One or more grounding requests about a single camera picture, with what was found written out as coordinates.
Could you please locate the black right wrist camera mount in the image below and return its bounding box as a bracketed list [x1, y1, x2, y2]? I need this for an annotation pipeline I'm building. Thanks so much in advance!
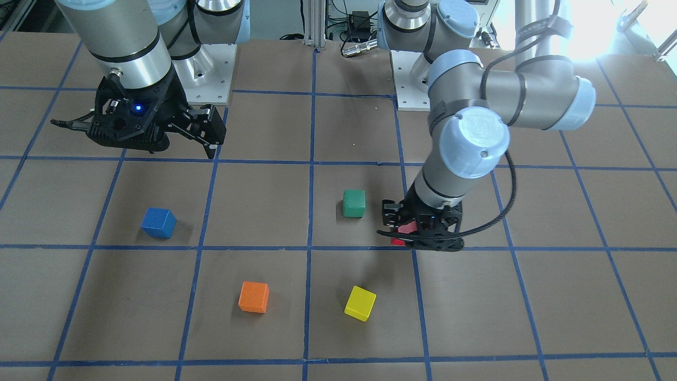
[50, 74, 172, 155]

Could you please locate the silver metal connector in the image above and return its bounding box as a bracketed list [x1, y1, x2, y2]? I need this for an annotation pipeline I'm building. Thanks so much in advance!
[341, 39, 379, 58]

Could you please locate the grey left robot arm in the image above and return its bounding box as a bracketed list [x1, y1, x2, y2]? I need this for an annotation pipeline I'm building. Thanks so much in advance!
[377, 1, 596, 231]

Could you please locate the blue wooden block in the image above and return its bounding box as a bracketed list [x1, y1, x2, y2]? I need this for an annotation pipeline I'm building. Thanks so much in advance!
[141, 207, 177, 239]

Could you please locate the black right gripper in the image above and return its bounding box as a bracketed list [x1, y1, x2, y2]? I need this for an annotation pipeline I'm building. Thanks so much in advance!
[155, 71, 226, 159]

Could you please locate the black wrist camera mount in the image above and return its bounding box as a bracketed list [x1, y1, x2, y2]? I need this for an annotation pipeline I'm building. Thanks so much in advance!
[377, 224, 465, 252]
[50, 74, 172, 155]

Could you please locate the red wooden block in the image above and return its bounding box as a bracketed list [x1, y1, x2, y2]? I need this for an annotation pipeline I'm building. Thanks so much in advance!
[391, 221, 417, 246]

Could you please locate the green wooden block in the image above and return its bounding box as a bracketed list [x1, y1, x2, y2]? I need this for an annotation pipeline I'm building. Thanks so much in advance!
[342, 189, 366, 219]

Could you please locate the orange wooden block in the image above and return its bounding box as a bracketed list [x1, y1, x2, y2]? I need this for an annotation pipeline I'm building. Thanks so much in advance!
[239, 280, 269, 314]

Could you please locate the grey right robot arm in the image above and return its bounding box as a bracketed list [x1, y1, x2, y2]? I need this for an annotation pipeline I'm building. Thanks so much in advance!
[51, 1, 251, 159]

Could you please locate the black power adapter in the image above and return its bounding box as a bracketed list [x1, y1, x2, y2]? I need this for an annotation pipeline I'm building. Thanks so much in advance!
[347, 11, 371, 34]

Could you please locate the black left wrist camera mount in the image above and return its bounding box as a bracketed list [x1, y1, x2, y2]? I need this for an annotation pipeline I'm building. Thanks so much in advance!
[377, 224, 465, 252]

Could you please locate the yellow wooden block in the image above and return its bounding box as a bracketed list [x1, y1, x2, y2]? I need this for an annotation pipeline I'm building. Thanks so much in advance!
[344, 285, 377, 322]

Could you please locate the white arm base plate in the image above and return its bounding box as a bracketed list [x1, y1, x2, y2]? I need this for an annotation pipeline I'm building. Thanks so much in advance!
[391, 51, 431, 112]
[172, 45, 239, 106]

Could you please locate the aluminium frame post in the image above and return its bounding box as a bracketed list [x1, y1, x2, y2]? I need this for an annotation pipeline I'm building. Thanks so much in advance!
[301, 0, 327, 51]

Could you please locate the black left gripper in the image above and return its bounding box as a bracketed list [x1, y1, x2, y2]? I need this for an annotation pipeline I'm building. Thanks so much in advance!
[382, 190, 463, 231]

